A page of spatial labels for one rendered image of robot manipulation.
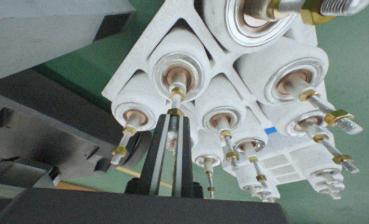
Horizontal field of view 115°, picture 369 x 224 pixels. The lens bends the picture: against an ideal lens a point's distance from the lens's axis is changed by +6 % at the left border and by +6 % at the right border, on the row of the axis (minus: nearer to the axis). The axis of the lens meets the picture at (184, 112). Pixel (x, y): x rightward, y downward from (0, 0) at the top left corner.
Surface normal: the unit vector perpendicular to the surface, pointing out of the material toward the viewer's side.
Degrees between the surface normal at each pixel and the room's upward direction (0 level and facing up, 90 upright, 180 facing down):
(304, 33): 0
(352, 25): 0
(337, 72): 0
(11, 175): 74
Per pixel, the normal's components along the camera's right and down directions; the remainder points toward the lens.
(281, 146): -0.69, -0.55
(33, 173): 0.71, -0.29
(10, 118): -0.02, 0.66
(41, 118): 0.52, 0.11
